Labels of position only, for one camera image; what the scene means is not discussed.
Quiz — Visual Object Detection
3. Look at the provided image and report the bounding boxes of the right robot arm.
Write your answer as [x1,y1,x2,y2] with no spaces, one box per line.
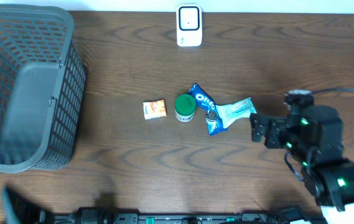
[249,105,354,222]

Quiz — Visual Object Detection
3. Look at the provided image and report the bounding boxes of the pale green wipes packet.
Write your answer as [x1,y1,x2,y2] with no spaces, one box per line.
[216,97,257,128]

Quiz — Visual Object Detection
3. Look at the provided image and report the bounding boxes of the orange snack packet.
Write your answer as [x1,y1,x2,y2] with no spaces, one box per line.
[143,100,167,120]

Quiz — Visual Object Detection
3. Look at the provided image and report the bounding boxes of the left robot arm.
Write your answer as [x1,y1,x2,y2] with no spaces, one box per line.
[1,187,114,224]

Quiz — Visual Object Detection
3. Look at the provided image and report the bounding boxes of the grey plastic mesh basket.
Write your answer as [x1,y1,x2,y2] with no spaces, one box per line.
[0,4,86,173]

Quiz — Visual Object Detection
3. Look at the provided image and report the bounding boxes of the white barcode scanner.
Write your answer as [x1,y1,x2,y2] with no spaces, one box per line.
[176,4,203,47]

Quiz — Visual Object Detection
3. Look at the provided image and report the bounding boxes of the green lid white jar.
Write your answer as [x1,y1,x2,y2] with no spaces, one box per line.
[175,94,197,122]

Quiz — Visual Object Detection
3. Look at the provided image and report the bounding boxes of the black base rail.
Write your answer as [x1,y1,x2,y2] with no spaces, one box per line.
[36,210,326,224]

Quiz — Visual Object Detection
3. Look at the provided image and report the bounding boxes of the blue Oreo cookie pack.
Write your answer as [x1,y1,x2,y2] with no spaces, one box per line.
[188,83,228,136]

